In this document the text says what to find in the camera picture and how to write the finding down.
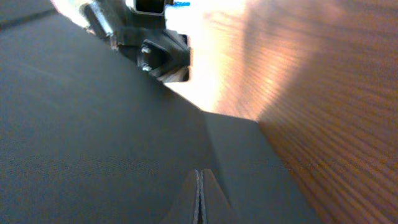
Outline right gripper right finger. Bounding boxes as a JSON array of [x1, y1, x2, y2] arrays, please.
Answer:
[[200, 169, 239, 224]]

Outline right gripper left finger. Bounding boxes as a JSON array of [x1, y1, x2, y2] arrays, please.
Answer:
[[161, 170, 199, 224]]

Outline black gift box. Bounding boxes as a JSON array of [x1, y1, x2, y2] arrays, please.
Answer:
[[1, 1, 320, 223]]

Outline black metal frame bracket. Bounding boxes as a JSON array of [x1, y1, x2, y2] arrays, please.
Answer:
[[80, 0, 191, 83]]

